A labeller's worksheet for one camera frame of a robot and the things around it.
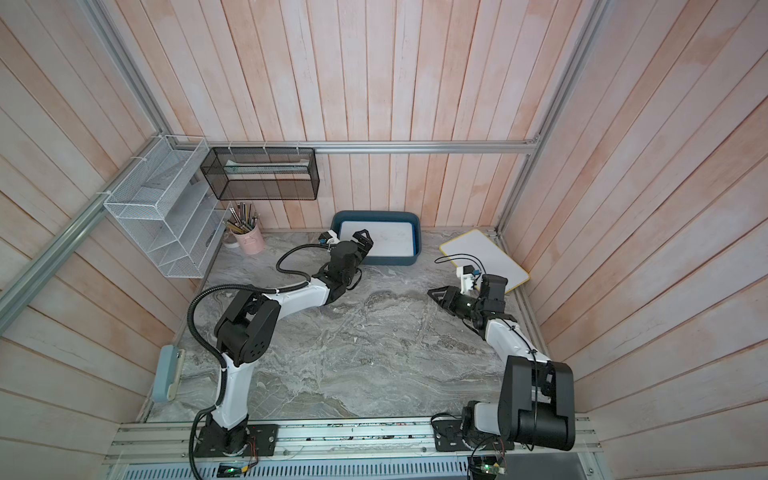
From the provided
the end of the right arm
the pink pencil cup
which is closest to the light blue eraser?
the pink pencil cup

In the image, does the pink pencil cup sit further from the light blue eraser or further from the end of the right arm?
the end of the right arm

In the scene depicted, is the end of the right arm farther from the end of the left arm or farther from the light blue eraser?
the light blue eraser

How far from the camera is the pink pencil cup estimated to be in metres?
1.03

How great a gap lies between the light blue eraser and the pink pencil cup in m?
0.42

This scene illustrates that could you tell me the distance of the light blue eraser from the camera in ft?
2.60

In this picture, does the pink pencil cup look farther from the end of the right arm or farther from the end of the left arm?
the end of the right arm

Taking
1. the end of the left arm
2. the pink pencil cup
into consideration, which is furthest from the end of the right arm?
the pink pencil cup
